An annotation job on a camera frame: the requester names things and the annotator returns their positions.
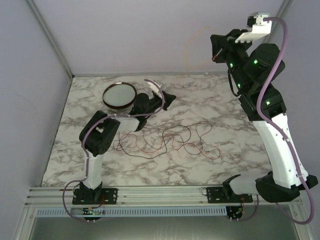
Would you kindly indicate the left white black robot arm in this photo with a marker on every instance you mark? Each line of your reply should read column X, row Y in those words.
column 98, row 134

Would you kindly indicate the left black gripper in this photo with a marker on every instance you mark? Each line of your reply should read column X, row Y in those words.
column 168, row 99

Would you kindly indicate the round brown-rimmed dish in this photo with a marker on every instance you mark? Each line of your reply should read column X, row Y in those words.
column 119, row 95

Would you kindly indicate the marble pattern table mat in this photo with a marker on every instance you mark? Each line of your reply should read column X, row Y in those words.
column 203, row 138

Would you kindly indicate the left aluminium corner post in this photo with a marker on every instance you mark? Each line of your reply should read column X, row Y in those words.
column 50, row 37

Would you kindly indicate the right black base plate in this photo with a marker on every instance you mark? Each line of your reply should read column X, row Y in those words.
column 220, row 194

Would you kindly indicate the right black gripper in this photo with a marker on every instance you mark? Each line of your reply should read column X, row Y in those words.
column 223, row 44

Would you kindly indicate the right aluminium corner post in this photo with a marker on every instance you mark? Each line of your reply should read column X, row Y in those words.
column 270, row 37

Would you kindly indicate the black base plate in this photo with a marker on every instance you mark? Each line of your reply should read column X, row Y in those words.
column 220, row 194
column 105, row 196

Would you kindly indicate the slotted grey cable duct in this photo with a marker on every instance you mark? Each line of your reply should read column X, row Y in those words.
column 168, row 211

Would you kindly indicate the aluminium front rail frame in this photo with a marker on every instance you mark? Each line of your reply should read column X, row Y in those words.
column 129, row 196

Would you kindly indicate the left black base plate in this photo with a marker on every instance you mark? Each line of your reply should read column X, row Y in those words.
column 105, row 196

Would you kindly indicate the aluminium corner post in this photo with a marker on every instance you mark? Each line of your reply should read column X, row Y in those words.
column 50, row 37
column 270, row 37

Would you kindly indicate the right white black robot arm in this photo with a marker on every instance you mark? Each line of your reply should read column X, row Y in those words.
column 265, row 108

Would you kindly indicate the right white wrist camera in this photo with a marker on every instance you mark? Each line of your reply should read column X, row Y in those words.
column 258, row 28

